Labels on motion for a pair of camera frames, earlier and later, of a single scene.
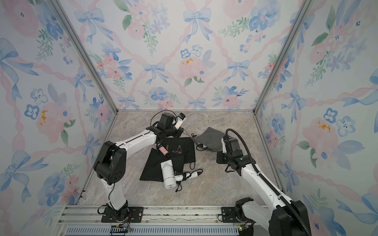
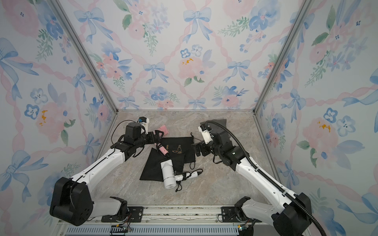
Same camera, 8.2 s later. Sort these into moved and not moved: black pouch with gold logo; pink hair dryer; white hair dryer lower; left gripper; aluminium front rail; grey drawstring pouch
Moved: grey drawstring pouch; left gripper
Not moved: black pouch with gold logo; white hair dryer lower; pink hair dryer; aluminium front rail
